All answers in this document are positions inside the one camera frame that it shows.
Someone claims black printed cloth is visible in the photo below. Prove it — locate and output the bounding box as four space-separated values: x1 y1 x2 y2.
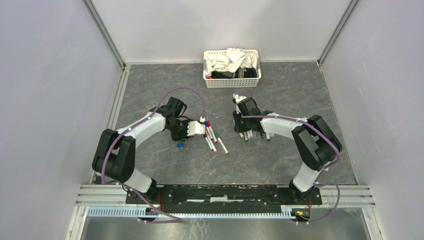
210 68 258 79

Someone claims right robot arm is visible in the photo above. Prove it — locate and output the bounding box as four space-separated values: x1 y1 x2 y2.
232 93 343 204

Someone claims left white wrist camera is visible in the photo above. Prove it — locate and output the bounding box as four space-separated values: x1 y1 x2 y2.
187 121 206 137

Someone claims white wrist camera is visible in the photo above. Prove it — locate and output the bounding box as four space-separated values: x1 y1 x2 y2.
232 93 247 114
187 121 206 137

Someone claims orange tip white marker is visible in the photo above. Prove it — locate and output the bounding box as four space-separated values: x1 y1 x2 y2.
203 130 218 153

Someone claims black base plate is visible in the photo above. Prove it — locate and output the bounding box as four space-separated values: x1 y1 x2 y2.
143 184 323 214

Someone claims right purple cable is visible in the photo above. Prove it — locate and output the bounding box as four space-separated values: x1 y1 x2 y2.
233 88 342 225

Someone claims white crumpled cloth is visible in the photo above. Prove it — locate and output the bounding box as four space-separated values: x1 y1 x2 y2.
203 47 259 76

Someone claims purple cable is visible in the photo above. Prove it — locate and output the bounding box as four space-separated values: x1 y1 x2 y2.
100 87 207 224
233 88 342 225

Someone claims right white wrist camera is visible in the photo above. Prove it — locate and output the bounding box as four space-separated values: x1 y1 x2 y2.
232 93 247 114

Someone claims white plastic basket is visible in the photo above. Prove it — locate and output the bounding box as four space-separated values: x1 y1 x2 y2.
203 60 262 88

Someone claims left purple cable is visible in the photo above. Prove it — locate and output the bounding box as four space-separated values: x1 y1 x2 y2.
100 87 207 224

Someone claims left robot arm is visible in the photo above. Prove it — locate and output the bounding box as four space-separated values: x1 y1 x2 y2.
91 97 199 204

